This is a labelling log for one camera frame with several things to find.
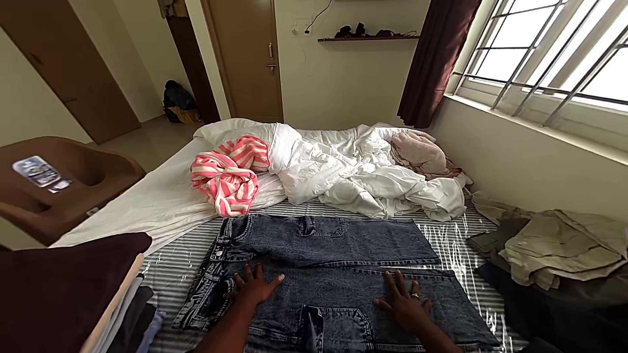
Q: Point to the person's left ring finger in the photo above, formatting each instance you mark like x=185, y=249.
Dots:
x=239, y=280

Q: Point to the person's left thumb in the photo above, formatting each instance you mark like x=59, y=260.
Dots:
x=276, y=282

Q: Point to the dark red curtain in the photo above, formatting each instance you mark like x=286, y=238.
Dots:
x=431, y=68

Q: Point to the person's right middle finger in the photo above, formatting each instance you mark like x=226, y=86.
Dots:
x=402, y=283

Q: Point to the wall shelf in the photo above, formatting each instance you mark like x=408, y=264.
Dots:
x=368, y=38

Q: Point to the pale pink towel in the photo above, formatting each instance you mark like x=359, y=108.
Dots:
x=419, y=153

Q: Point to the person's right little finger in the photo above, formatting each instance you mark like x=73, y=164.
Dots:
x=428, y=306

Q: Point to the person's left forearm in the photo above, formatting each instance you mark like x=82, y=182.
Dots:
x=229, y=326

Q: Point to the person's left index finger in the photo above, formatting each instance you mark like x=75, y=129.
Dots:
x=259, y=271

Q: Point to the pink white striped blanket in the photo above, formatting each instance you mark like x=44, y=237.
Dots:
x=233, y=191

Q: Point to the person's right thumb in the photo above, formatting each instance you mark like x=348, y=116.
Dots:
x=382, y=304

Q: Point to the white sheet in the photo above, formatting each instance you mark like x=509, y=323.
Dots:
x=162, y=201

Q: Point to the person's left middle finger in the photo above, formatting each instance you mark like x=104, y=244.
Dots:
x=249, y=272

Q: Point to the person's left little finger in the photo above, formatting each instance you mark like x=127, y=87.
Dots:
x=232, y=294

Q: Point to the stack of folded clothes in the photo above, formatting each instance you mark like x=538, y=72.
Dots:
x=64, y=289

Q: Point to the person's right ring finger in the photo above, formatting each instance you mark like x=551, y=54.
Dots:
x=415, y=287

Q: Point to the brown door with bolt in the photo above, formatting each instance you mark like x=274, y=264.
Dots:
x=245, y=54

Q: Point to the window with metal bars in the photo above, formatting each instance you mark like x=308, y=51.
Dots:
x=530, y=63

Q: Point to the brown wooden door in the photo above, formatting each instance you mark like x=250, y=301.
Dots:
x=64, y=68

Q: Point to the person's right hand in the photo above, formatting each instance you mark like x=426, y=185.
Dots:
x=409, y=309

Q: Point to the person's left hand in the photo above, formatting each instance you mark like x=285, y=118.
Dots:
x=256, y=290

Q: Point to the grey striped bedsheet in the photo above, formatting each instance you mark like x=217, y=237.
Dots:
x=186, y=257

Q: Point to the person's right forearm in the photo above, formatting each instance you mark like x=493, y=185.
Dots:
x=434, y=338

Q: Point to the pile of crumpled clothes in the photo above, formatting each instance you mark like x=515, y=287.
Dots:
x=554, y=255

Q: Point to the dark bag and yellow cloth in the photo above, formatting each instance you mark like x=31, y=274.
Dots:
x=179, y=102

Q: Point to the brown plastic chair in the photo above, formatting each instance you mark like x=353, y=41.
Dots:
x=93, y=196

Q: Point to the crumpled white blanket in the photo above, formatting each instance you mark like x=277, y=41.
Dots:
x=363, y=181

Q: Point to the blue white packet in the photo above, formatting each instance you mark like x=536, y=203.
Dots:
x=37, y=171

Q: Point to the white wall socket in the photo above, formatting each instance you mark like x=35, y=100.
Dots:
x=296, y=31

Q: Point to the person's right index finger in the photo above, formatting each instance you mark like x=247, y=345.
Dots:
x=390, y=283

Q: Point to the dark blue denim jeans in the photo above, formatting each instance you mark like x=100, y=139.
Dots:
x=314, y=284

